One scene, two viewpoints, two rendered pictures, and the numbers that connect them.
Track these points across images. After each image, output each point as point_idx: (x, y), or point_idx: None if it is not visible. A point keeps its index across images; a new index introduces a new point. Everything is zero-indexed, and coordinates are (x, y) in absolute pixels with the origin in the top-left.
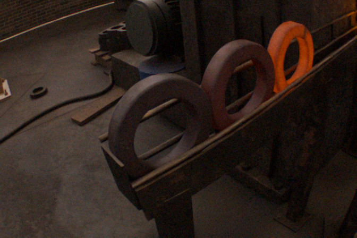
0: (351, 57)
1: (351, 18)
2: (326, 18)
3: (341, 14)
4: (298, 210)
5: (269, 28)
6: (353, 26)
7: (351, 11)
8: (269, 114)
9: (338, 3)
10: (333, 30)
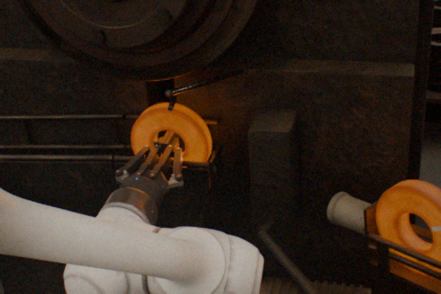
0: (1, 183)
1: (114, 128)
2: (0, 108)
3: (65, 111)
4: None
5: None
6: (114, 143)
7: (113, 113)
8: None
9: (48, 90)
10: (20, 130)
